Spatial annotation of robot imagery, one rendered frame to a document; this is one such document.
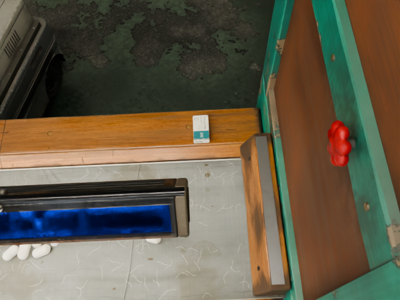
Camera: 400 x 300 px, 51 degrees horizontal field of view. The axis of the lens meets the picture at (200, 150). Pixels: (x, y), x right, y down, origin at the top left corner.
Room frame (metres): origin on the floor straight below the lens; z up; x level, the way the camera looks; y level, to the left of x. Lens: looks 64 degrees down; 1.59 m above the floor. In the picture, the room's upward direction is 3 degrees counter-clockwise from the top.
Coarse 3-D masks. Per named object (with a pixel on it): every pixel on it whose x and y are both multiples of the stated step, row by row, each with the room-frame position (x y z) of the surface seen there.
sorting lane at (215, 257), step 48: (192, 192) 0.31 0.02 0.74; (240, 192) 0.31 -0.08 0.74; (144, 240) 0.22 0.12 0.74; (192, 240) 0.21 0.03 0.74; (240, 240) 0.20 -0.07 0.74; (0, 288) 0.14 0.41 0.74; (48, 288) 0.13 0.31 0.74; (96, 288) 0.13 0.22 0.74; (144, 288) 0.12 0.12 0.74; (192, 288) 0.12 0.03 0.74; (240, 288) 0.11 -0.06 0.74
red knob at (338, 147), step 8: (336, 120) 0.19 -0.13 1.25; (336, 128) 0.18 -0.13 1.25; (344, 128) 0.17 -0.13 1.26; (328, 136) 0.18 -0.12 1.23; (336, 136) 0.17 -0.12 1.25; (344, 136) 0.17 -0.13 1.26; (328, 144) 0.18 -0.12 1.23; (336, 144) 0.16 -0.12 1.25; (344, 144) 0.16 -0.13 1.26; (352, 144) 0.17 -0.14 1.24; (336, 152) 0.16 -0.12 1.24; (344, 152) 0.15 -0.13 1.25; (336, 160) 0.15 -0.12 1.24; (344, 160) 0.15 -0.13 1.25
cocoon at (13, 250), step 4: (8, 248) 0.21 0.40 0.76; (12, 248) 0.21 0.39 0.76; (16, 248) 0.21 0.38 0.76; (4, 252) 0.20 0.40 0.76; (8, 252) 0.20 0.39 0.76; (12, 252) 0.20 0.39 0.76; (16, 252) 0.20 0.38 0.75; (4, 256) 0.20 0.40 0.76; (8, 256) 0.20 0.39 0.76; (12, 256) 0.20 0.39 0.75; (8, 260) 0.19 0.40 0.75
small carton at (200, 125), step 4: (196, 116) 0.48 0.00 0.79; (200, 116) 0.48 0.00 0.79; (204, 116) 0.48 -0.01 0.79; (196, 120) 0.47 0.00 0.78; (200, 120) 0.47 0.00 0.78; (204, 120) 0.47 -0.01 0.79; (196, 124) 0.46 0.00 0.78; (200, 124) 0.46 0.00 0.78; (204, 124) 0.45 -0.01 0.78; (208, 124) 0.45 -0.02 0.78; (196, 128) 0.45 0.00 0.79; (200, 128) 0.45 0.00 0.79; (204, 128) 0.45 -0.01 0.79; (208, 128) 0.45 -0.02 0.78; (196, 132) 0.44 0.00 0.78; (200, 132) 0.44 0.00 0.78; (204, 132) 0.44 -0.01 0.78; (208, 132) 0.43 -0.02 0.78; (196, 136) 0.43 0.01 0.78; (200, 136) 0.43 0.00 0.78; (204, 136) 0.42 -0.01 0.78; (208, 136) 0.42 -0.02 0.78; (196, 140) 0.42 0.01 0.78; (200, 140) 0.42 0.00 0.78; (204, 140) 0.42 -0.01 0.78; (208, 140) 0.42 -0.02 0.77
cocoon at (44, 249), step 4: (36, 248) 0.21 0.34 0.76; (40, 248) 0.21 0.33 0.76; (44, 248) 0.21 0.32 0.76; (48, 248) 0.21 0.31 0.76; (32, 252) 0.20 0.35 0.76; (36, 252) 0.20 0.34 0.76; (40, 252) 0.20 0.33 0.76; (44, 252) 0.20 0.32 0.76; (48, 252) 0.20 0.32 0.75; (36, 256) 0.19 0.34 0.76; (40, 256) 0.19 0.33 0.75
